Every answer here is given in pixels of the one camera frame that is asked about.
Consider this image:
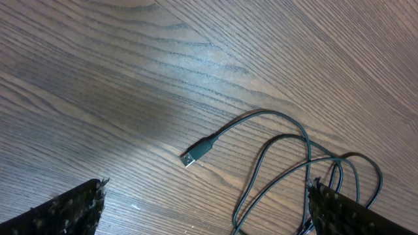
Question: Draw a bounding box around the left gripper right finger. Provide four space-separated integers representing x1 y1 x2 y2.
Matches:
308 179 415 235

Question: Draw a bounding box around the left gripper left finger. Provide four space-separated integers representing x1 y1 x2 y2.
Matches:
1 178 109 235

